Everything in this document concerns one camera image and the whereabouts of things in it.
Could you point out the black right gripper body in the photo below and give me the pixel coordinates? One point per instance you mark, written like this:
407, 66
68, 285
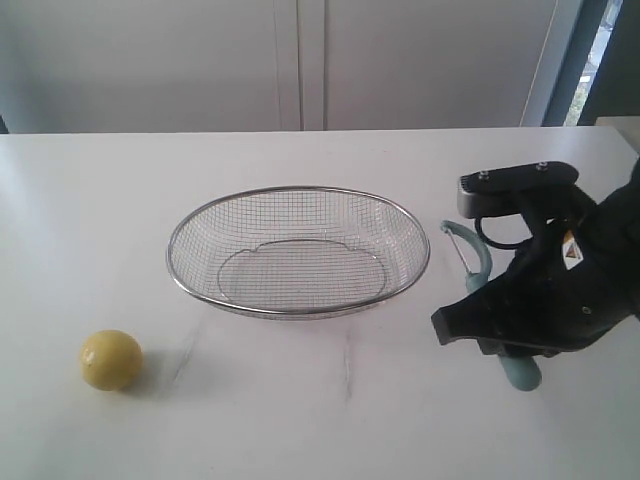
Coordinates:
578, 275

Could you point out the yellow lemon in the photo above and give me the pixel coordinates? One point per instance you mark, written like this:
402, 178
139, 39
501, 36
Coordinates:
110, 360

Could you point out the white cabinet doors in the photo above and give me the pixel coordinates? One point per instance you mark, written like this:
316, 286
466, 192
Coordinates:
170, 66

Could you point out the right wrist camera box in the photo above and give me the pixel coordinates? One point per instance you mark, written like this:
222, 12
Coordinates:
492, 193

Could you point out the metal wire mesh basket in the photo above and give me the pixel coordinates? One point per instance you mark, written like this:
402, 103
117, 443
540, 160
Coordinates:
297, 252

